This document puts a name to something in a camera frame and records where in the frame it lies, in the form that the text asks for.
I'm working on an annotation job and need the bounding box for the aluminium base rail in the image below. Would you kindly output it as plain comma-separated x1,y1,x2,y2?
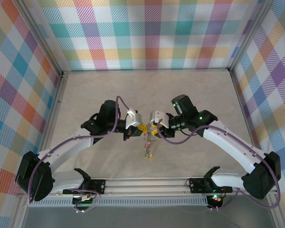
16,175,279,198

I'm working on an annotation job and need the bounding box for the small black base mount plate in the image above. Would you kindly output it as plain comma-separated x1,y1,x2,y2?
86,179,107,195

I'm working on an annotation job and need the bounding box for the long black base mount plate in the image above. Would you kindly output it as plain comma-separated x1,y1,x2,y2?
189,177,233,194

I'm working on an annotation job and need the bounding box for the aluminium frame post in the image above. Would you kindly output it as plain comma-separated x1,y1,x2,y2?
18,0,64,76
228,0,274,71

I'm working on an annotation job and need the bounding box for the grey slotted cable duct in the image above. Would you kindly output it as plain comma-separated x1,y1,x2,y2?
27,198,209,207

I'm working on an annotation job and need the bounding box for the small controller board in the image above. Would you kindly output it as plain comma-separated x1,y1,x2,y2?
72,194,95,205
208,193,223,209

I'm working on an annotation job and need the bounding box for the metal keyring hoop with keys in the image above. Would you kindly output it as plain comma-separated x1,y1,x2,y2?
141,122,155,160

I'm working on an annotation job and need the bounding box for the aluminium back rail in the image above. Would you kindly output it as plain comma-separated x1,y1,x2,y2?
61,68,232,74

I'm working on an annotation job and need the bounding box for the aluminium side rail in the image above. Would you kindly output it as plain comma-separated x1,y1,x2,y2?
11,72,70,228
230,70,285,228

